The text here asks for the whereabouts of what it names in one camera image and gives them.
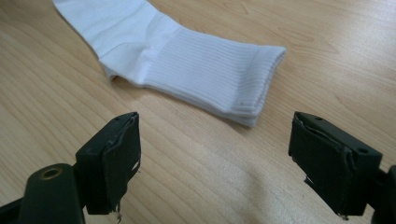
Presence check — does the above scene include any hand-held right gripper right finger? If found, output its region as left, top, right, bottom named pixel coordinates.
left=288, top=110, right=384, bottom=217

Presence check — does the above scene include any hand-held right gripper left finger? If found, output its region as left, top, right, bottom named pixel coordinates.
left=75, top=111, right=142, bottom=217

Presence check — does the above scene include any white sock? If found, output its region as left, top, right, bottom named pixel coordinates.
left=104, top=63, right=286, bottom=128
left=51, top=0, right=288, bottom=119

